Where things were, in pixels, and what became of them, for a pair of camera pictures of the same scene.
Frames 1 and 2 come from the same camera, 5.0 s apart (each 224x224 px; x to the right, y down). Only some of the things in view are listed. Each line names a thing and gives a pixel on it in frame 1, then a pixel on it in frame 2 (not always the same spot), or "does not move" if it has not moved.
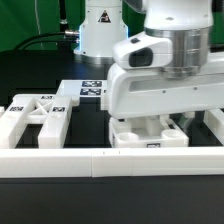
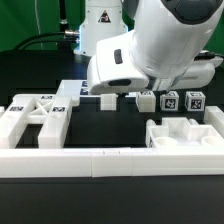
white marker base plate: (74, 89) does not move
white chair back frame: (50, 111) does not move
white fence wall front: (111, 162) does not move
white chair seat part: (146, 132) -> (179, 131)
